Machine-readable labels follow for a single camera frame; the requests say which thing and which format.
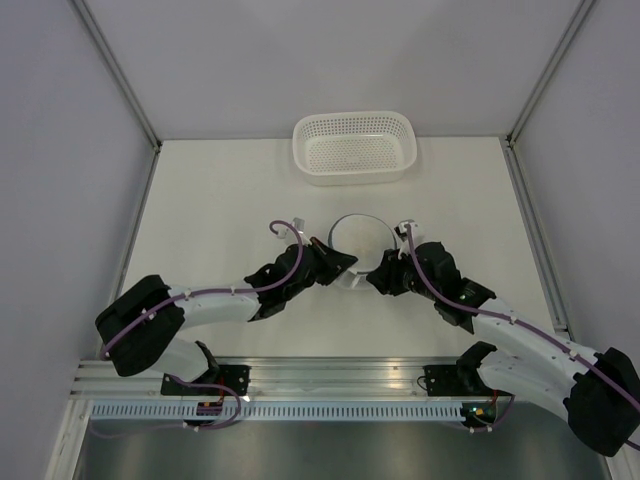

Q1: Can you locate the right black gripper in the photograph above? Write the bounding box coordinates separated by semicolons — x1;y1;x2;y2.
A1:
366;244;440;301

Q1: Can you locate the round white mesh laundry bag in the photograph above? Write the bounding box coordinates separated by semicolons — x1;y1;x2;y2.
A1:
328;214;398;291

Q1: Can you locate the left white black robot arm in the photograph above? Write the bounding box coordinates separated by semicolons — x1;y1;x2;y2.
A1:
95;237;358;396

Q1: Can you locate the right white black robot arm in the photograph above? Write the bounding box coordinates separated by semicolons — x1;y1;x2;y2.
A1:
367;242;639;457

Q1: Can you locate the white perforated plastic basket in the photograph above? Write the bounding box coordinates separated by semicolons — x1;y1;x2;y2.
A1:
292;111;418;187

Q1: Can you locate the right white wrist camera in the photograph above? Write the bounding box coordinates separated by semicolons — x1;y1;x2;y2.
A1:
394;219;425;246

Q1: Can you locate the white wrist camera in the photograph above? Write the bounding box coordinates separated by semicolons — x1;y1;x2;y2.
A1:
288;217;305;239
394;219;425;246

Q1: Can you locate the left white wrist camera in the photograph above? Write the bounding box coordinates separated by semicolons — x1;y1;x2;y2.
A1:
288;217;305;239

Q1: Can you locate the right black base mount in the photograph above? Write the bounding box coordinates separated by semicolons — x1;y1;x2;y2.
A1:
416;364;474;397

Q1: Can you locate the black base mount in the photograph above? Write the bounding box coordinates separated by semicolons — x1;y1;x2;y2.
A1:
160;364;251;397
416;364;474;397

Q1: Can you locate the aluminium mounting rail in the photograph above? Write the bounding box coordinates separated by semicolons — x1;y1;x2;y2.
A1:
69;355;614;401

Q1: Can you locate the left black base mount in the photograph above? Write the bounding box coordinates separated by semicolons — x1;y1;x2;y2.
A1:
160;364;251;397

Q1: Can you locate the white slotted cable duct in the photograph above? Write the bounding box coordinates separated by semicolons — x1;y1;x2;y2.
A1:
90;400;465;422

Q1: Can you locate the right aluminium frame post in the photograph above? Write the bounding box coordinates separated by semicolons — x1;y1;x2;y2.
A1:
505;0;599;148

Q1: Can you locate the aluminium frame post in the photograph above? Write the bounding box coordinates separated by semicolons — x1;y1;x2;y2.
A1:
505;0;599;148
68;0;162;153

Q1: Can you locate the left aluminium frame post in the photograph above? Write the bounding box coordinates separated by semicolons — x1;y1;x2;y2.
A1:
68;0;162;153

